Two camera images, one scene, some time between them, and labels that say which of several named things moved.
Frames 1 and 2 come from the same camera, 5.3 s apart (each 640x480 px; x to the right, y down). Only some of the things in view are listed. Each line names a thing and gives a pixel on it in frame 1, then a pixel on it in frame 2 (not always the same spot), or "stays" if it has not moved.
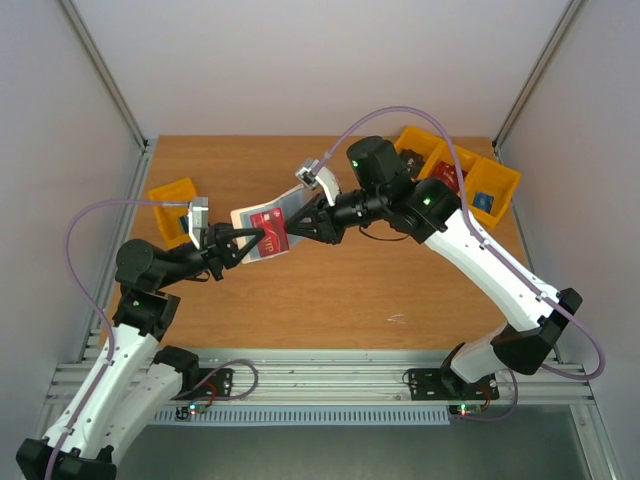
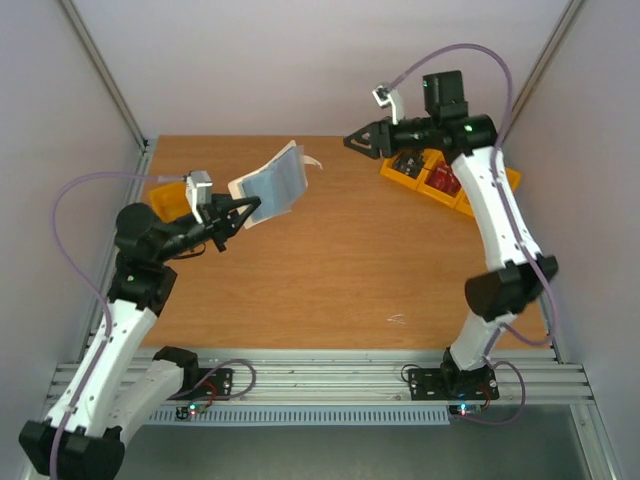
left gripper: (219, 249) to (218, 219)
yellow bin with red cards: (442, 164) stays
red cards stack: (446, 172) stays
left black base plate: (219, 383) stays
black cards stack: (411, 162) stays
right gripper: (332, 218) to (385, 138)
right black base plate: (441, 384) stays
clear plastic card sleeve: (271, 218) to (278, 183)
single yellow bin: (169, 217) stays
